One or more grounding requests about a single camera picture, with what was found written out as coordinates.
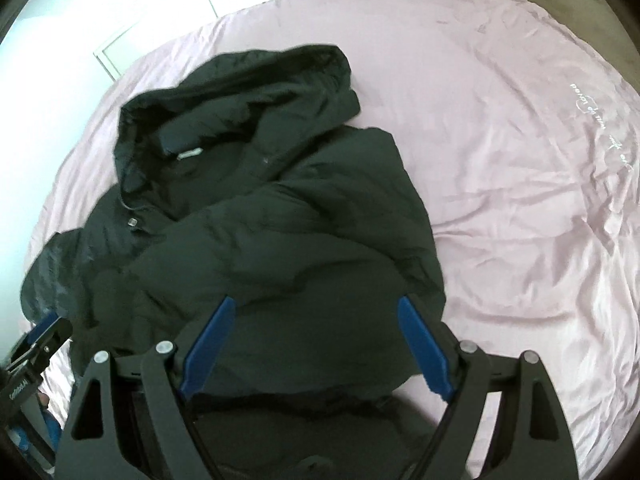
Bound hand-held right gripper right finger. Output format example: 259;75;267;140
396;296;583;480

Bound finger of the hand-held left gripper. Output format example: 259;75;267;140
9;311;74;367

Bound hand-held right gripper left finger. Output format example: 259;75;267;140
55;296;237;480

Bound black hooded puffer jacket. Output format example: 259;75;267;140
20;44;448;480

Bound bed with pink sheet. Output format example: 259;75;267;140
30;0;640;480

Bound white louvred closet doors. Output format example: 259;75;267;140
92;0;483;83

